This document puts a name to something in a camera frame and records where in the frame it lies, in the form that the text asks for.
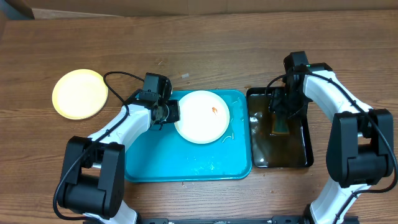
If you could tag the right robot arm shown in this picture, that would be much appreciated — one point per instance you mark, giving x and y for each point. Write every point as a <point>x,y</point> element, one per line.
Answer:
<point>360,155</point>

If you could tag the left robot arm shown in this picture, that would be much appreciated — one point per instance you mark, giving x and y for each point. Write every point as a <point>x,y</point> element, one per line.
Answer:
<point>91,187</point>

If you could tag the cardboard board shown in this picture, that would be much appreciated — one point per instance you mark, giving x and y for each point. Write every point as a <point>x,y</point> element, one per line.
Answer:
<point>196,7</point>

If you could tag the yellow plate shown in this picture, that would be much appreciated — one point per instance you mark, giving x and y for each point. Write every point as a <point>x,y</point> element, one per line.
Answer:
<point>79,94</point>

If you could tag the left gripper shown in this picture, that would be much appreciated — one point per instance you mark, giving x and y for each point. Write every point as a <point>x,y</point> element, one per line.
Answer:
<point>174,104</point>

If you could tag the green yellow sponge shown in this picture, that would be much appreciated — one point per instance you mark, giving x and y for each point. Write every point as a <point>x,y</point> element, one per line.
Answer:
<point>279,125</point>

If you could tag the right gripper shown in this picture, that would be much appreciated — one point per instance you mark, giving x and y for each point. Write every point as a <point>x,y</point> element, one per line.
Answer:
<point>282,108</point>

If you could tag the small tape scrap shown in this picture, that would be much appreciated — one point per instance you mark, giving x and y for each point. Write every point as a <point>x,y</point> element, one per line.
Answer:
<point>185,75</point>

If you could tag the blue plastic tray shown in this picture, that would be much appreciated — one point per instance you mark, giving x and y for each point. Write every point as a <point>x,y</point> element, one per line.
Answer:
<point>162,155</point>

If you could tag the black water tray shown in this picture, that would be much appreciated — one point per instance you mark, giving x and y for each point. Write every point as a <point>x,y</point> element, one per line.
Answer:
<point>293,150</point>

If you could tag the white plate with stain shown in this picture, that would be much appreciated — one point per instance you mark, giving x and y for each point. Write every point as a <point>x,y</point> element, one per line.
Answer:
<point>204,117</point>

